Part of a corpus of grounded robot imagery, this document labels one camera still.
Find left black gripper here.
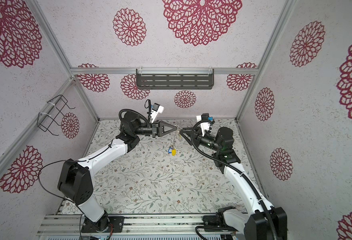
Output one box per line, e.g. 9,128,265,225
134,121,177,138

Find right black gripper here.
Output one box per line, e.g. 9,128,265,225
181,128,222,156

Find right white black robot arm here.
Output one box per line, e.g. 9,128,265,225
180,127,288,240

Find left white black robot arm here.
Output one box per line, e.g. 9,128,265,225
58,109,177,233

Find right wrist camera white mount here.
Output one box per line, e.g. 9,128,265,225
196,113,215,137

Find black slotted wall shelf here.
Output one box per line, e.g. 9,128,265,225
136,69,215,90

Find black wire wall rack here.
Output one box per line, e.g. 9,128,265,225
36,95,75,137

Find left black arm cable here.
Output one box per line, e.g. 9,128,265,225
38,159,83,214

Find right black corrugated cable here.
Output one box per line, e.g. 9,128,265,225
190,119,279,240

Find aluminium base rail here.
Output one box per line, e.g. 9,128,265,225
37,212,289,236

